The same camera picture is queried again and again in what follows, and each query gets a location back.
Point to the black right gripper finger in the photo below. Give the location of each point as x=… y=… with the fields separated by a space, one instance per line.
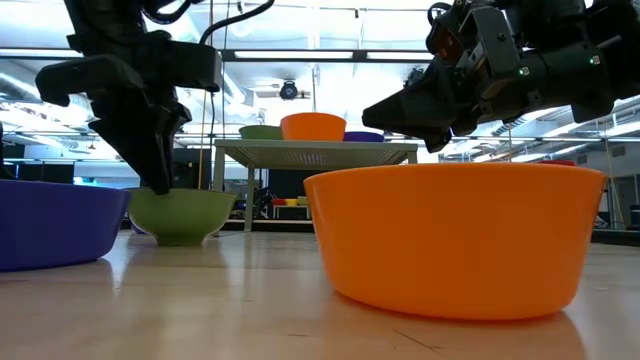
x=415 y=110
x=438 y=142

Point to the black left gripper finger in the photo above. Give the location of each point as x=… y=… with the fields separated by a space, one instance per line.
x=182 y=117
x=140 y=140

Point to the green mini bowl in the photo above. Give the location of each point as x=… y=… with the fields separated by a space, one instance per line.
x=260 y=132
x=185 y=217

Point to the orange plastic mini bowl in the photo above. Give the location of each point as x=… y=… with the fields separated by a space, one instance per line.
x=312 y=127
x=450 y=240

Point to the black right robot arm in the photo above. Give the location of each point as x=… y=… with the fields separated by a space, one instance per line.
x=600 y=30

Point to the black monitor screen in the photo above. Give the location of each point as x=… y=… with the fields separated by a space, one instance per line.
x=195 y=170

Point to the white table in background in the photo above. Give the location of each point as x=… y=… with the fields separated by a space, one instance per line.
x=310 y=152

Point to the small table with coloured bins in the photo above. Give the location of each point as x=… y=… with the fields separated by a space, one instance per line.
x=291 y=207

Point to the black ceiling-mounted camera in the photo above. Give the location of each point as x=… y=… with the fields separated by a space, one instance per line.
x=288 y=91
x=415 y=76

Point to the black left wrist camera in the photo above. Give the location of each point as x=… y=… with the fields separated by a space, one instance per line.
x=195 y=67

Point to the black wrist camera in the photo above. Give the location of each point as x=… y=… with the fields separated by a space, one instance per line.
x=195 y=67
x=445 y=35

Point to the black overhead frame beam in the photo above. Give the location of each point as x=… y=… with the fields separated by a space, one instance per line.
x=227 y=55

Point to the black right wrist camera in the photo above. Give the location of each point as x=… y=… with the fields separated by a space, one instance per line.
x=445 y=35

